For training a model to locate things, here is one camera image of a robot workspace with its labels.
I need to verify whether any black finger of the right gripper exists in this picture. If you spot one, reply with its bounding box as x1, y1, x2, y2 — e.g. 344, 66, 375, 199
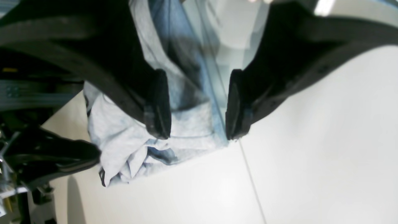
6, 126, 101, 189

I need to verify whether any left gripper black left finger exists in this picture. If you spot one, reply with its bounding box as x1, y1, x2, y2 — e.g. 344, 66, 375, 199
1, 0, 171, 139

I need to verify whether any grey T-shirt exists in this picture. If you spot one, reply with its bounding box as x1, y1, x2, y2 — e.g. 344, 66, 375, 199
83, 0, 230, 187

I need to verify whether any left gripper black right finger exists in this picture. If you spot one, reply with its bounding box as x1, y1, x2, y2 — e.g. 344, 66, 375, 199
225, 3, 398, 140

